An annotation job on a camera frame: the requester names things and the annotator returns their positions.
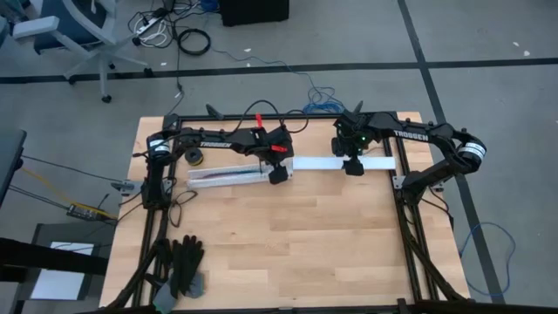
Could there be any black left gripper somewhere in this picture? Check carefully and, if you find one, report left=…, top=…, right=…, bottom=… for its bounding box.
left=252, top=126, right=294, bottom=186

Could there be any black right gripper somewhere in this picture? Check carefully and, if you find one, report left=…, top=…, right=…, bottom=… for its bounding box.
left=335, top=113, right=380, bottom=177

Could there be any white raceway cover strip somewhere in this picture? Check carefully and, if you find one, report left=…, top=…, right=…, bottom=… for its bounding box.
left=291, top=155, right=397, bottom=171

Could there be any bundle of coloured cables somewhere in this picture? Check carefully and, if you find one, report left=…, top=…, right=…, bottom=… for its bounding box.
left=198, top=169, right=265, bottom=181

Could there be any coloured wire bundle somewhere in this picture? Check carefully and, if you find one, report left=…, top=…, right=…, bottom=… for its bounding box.
left=198, top=170, right=265, bottom=181

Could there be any white slotted cable raceway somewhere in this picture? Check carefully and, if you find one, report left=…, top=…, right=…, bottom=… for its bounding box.
left=187, top=159, right=294, bottom=189

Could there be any black work glove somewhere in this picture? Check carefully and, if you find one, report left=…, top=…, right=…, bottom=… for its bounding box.
left=152, top=237, right=180, bottom=314
left=170, top=234, right=207, bottom=300

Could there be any black computer case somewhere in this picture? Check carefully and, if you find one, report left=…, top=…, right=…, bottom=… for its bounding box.
left=219, top=0, right=290, bottom=28

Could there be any white power strip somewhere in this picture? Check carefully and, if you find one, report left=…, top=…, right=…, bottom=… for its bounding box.
left=134, top=15, right=163, bottom=37

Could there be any small black electronics box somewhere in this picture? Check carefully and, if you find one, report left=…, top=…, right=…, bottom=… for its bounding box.
left=65, top=202, right=109, bottom=222

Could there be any grey cabinet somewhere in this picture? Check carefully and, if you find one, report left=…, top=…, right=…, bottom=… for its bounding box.
left=17, top=222, right=119, bottom=314

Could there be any white paper sheet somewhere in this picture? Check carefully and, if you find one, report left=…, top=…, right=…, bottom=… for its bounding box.
left=30, top=241, right=95, bottom=301

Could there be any black flat crossbar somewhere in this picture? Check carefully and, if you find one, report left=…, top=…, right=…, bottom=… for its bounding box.
left=0, top=237, right=110, bottom=283

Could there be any grey office chair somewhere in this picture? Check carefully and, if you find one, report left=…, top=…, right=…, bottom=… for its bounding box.
left=0, top=0, right=154, bottom=105

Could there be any black side desk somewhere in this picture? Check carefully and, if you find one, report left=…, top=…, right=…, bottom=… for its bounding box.
left=0, top=129, right=28, bottom=210

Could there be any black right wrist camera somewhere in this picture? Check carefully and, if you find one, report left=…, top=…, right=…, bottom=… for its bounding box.
left=330, top=136, right=346, bottom=158

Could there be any black aluminium frame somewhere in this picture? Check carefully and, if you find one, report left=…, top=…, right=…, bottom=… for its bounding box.
left=104, top=99, right=474, bottom=314

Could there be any blue floor cable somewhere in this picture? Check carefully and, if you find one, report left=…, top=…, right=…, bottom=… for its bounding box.
left=459, top=221, right=518, bottom=298
left=204, top=0, right=348, bottom=115

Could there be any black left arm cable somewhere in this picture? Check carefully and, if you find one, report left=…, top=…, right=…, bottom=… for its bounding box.
left=235, top=99, right=310, bottom=134

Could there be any yellow wire spool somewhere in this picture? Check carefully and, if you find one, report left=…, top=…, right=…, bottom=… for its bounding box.
left=184, top=147, right=206, bottom=167

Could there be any black cable coil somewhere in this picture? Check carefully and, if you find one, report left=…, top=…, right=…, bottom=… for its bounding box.
left=177, top=28, right=213, bottom=58

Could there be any yellow floor cable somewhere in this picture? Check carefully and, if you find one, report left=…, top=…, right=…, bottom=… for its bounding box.
left=20, top=167, right=119, bottom=220

